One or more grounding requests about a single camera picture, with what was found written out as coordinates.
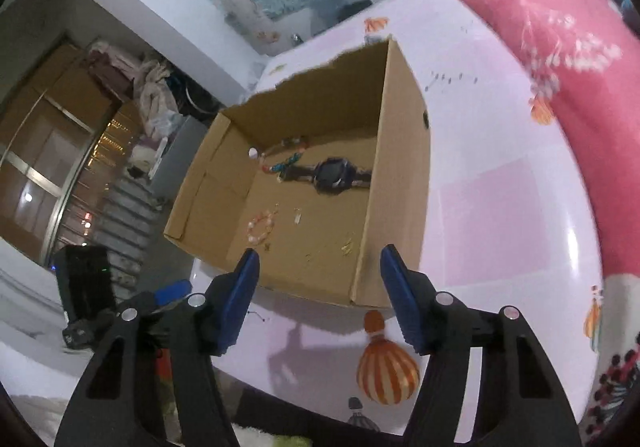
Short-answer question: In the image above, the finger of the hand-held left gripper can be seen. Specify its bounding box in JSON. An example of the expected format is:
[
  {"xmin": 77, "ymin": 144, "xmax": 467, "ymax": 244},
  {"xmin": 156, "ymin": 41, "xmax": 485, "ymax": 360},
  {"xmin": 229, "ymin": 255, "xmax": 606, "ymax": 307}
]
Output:
[{"xmin": 151, "ymin": 278, "xmax": 194, "ymax": 309}]

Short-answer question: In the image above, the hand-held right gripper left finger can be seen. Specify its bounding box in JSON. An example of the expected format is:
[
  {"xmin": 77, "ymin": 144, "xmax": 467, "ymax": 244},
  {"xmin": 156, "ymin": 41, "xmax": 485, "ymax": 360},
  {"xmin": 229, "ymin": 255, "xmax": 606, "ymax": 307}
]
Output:
[{"xmin": 54, "ymin": 248, "xmax": 261, "ymax": 447}]

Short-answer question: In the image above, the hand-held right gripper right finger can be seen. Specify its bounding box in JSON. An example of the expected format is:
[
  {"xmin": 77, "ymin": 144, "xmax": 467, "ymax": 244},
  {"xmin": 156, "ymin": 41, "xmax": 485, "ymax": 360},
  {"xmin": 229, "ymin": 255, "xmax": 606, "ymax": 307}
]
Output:
[{"xmin": 380, "ymin": 244, "xmax": 583, "ymax": 447}]

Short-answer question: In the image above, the pink bead bracelet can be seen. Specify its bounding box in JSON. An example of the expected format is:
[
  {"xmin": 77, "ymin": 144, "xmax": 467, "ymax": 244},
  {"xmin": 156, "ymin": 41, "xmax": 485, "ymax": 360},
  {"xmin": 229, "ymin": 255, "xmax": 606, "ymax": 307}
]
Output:
[{"xmin": 246, "ymin": 211, "xmax": 277, "ymax": 245}]

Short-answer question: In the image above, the brown cardboard box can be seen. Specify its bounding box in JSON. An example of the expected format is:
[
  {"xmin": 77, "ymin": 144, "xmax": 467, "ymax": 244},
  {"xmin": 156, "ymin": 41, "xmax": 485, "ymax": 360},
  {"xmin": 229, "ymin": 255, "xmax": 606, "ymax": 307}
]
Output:
[{"xmin": 164, "ymin": 38, "xmax": 432, "ymax": 309}]

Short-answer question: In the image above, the black wrist watch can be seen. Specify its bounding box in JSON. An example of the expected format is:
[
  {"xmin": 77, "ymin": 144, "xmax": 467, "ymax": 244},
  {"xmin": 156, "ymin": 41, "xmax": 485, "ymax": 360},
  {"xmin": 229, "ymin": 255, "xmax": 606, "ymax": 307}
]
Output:
[{"xmin": 280, "ymin": 157, "xmax": 373, "ymax": 195}]

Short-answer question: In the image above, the colourful bead necklace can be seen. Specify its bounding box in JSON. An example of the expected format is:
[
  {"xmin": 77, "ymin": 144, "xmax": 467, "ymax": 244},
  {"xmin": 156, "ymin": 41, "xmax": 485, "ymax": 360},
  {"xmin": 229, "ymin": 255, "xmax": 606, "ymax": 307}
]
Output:
[{"xmin": 248, "ymin": 136, "xmax": 311, "ymax": 175}]

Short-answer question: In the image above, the metal railing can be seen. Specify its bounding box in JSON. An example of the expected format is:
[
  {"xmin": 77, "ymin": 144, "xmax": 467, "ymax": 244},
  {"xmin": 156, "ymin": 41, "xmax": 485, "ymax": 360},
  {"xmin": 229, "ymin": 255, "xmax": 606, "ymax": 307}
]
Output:
[{"xmin": 60, "ymin": 117, "xmax": 168, "ymax": 290}]

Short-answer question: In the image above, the grey storage bin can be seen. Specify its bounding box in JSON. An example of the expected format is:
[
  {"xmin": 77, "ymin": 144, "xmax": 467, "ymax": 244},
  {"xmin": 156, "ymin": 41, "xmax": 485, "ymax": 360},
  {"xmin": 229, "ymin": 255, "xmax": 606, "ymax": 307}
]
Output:
[{"xmin": 149, "ymin": 116, "xmax": 213, "ymax": 200}]

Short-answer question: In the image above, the wooden sliding door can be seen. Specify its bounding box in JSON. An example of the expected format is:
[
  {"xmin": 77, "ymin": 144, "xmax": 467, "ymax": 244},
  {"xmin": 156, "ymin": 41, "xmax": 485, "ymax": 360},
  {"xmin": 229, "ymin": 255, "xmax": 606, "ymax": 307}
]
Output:
[{"xmin": 0, "ymin": 0, "xmax": 126, "ymax": 264}]

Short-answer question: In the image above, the green fluffy rug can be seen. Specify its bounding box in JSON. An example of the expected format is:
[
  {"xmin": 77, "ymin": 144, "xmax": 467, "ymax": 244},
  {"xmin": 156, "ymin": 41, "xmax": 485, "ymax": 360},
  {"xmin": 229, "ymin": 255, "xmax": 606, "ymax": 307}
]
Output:
[{"xmin": 232, "ymin": 422, "xmax": 323, "ymax": 447}]

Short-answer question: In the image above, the pile of clothes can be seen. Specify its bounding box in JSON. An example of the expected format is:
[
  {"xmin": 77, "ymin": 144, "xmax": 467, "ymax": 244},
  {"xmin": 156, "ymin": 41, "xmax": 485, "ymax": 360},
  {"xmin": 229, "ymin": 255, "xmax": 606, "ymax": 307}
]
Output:
[{"xmin": 87, "ymin": 40, "xmax": 221, "ymax": 144}]

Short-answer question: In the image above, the pink patterned blanket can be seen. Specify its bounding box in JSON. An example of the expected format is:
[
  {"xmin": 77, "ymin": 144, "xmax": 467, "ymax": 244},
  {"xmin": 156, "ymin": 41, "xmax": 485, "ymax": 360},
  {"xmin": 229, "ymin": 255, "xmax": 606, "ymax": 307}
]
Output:
[{"xmin": 427, "ymin": 0, "xmax": 640, "ymax": 428}]

